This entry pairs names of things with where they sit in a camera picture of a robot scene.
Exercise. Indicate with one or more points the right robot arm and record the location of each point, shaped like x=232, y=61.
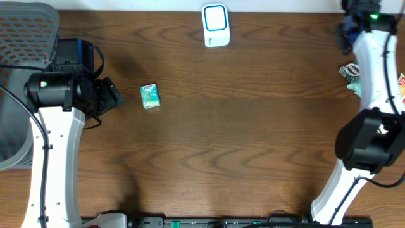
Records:
x=374, y=138

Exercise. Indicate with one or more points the white barcode scanner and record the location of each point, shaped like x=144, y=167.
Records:
x=216, y=25

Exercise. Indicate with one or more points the teal tissue box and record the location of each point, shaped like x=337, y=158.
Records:
x=150, y=96

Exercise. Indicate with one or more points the dark grey plastic basket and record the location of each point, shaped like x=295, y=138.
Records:
x=28, y=36

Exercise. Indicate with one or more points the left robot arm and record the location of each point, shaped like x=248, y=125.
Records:
x=62, y=97

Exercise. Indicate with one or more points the mint green wipes pack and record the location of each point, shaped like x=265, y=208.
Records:
x=355, y=86

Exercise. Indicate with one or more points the cream snack bag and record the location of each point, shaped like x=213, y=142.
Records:
x=401, y=82

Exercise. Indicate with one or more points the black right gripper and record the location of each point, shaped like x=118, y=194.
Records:
x=343, y=36

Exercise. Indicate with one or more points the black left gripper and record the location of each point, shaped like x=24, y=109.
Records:
x=107, y=95

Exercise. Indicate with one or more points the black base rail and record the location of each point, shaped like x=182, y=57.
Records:
x=278, y=218

